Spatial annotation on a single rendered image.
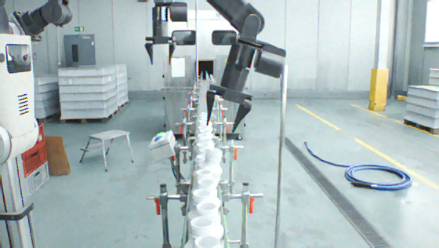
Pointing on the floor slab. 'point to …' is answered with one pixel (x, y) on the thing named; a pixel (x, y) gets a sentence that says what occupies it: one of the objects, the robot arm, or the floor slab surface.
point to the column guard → (378, 89)
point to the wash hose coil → (369, 181)
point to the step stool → (105, 143)
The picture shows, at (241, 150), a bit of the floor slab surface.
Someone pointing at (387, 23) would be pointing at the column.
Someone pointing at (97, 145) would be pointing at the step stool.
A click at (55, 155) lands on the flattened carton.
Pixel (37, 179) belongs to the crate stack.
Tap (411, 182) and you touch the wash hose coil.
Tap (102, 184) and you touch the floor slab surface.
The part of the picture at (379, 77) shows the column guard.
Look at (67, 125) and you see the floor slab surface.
